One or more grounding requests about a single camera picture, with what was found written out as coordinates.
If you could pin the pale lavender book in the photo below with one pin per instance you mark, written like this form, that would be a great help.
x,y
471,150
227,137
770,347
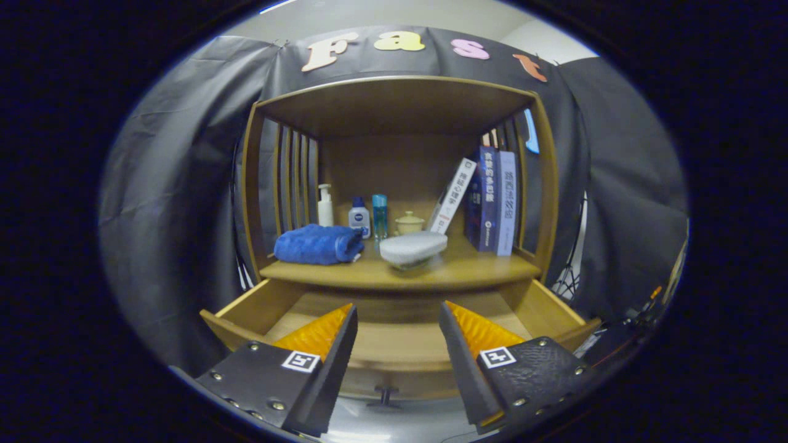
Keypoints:
x,y
506,206

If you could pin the white book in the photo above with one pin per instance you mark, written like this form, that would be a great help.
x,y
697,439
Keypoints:
x,y
452,197

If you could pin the blue folded towel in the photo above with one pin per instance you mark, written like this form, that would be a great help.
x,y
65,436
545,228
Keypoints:
x,y
317,245

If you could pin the clear blue bottle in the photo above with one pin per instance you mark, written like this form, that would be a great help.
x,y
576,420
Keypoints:
x,y
380,218

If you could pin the cream lidded teacup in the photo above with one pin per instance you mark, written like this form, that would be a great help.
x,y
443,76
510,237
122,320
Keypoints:
x,y
409,224

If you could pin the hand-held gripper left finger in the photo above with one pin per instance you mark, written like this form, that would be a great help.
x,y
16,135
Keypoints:
x,y
329,369

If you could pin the black backdrop stand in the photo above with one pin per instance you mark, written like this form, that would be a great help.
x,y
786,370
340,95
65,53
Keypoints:
x,y
243,277
569,280

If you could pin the dark blue book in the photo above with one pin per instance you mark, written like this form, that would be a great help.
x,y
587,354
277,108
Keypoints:
x,y
483,203

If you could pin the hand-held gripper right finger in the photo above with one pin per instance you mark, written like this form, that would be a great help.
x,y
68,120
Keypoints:
x,y
469,369

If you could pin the beige bag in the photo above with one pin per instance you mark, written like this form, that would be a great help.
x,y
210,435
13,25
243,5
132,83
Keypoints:
x,y
680,271

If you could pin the wooden countertop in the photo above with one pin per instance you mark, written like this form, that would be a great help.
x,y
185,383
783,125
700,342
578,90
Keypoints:
x,y
474,267

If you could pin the wooden cabinet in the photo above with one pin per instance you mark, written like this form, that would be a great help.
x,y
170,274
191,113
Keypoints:
x,y
394,166

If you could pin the white bottle with blue cap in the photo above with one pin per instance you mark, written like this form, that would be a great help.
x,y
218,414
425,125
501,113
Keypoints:
x,y
359,220

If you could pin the wooden drawer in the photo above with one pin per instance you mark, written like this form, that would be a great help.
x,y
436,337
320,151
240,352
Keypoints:
x,y
394,341

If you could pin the black backdrop cloth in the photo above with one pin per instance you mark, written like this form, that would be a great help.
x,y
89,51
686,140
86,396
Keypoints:
x,y
178,184

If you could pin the dark equipment with orange parts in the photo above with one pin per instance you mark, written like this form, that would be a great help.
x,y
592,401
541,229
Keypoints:
x,y
615,341

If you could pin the white pump bottle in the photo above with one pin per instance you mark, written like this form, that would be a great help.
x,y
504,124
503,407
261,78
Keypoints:
x,y
325,212

